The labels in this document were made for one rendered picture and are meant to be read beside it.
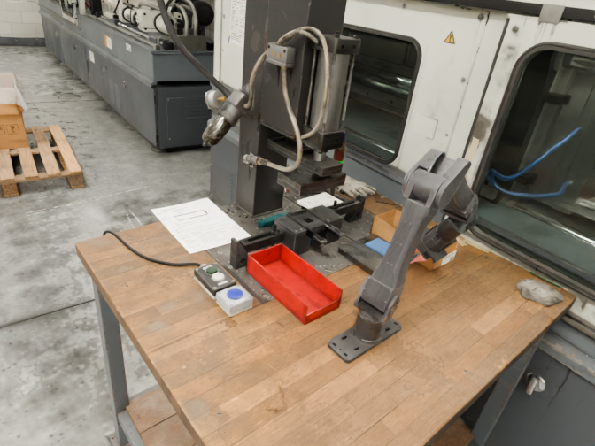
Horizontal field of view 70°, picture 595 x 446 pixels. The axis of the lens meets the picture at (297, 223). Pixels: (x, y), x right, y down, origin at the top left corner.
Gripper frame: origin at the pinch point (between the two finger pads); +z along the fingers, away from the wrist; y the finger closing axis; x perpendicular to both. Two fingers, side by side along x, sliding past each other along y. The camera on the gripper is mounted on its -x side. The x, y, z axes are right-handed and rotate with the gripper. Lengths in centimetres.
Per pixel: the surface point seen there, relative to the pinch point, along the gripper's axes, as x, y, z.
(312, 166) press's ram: 19.6, 35.0, -6.6
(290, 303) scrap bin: 42.5, 5.2, 4.6
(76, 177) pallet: 7, 207, 215
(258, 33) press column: 21, 73, -21
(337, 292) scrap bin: 31.2, 1.6, 0.5
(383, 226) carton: -6.5, 14.1, 6.4
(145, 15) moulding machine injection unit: -106, 352, 171
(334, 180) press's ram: 13.2, 29.8, -4.6
